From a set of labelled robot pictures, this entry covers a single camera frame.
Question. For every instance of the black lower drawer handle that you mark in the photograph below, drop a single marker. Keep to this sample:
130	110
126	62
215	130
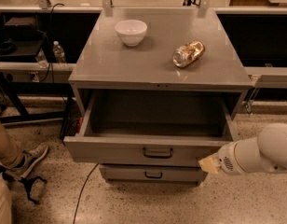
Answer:
153	175

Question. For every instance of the grey top drawer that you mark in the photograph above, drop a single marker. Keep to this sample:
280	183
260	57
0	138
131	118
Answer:
119	124

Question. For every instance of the black drawer handle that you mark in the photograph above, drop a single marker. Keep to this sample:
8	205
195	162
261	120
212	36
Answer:
153	175
158	153

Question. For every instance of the grey drawer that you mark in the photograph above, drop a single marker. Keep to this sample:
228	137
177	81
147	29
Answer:
119	124
135	173

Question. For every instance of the black side table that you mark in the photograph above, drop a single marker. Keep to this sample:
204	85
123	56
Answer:
20	75

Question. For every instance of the shiny crumpled metallic can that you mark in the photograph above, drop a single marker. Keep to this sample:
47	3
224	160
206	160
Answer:
188	53

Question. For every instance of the clear plastic water bottle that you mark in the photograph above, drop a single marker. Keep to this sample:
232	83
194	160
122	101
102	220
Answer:
59	52

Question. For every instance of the grey lower drawer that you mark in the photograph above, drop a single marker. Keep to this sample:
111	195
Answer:
135	173

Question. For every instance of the beige trouser leg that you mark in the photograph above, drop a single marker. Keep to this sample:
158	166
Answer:
10	154

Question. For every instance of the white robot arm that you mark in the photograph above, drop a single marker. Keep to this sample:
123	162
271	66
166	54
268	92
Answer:
265	153

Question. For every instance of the black top drawer handle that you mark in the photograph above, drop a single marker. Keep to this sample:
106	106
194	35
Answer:
158	153

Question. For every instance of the grey metal drawer cabinet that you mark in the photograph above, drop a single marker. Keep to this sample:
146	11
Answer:
106	63

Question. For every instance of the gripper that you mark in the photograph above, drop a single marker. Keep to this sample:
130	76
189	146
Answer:
226	161

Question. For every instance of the white ceramic bowl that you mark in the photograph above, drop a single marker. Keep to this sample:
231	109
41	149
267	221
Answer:
131	32

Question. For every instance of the beige trouser knee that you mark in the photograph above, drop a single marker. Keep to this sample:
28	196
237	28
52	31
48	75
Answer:
5	204

